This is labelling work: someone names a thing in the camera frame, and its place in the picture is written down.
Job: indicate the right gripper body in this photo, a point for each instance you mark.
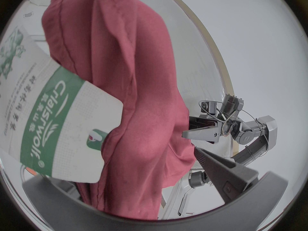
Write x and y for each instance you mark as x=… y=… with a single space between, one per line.
x=227 y=129

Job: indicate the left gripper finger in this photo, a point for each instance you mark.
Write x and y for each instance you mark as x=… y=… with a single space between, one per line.
x=202 y=133
x=202 y=121
x=226 y=174

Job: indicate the red shirt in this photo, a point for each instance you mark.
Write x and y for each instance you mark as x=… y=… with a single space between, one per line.
x=144 y=80

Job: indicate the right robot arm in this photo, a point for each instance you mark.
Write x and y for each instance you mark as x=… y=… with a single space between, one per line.
x=257 y=133

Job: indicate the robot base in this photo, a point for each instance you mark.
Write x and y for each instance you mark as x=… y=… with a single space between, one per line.
x=182 y=196

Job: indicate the bed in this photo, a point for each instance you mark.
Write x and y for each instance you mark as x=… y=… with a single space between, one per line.
x=192 y=56

